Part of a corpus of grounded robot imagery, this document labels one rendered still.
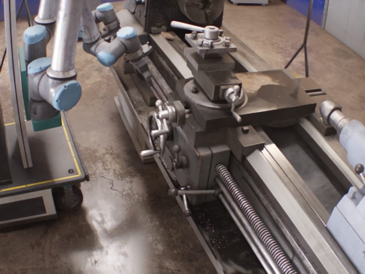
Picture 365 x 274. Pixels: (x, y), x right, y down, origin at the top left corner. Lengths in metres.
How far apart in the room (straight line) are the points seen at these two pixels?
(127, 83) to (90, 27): 1.01
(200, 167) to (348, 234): 0.72
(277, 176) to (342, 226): 0.37
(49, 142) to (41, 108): 0.57
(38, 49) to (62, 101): 0.66
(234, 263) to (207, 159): 0.48
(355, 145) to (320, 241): 0.34
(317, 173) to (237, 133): 0.42
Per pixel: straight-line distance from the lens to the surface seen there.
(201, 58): 1.78
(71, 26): 1.72
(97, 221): 2.47
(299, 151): 1.93
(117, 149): 2.97
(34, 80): 1.94
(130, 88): 2.85
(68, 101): 1.82
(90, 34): 2.01
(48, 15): 2.49
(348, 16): 5.58
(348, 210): 1.35
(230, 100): 1.64
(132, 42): 2.02
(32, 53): 2.39
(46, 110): 2.01
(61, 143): 2.52
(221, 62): 1.77
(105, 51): 1.97
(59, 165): 2.37
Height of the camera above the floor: 1.83
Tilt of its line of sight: 36 degrees down
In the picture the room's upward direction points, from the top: 5 degrees clockwise
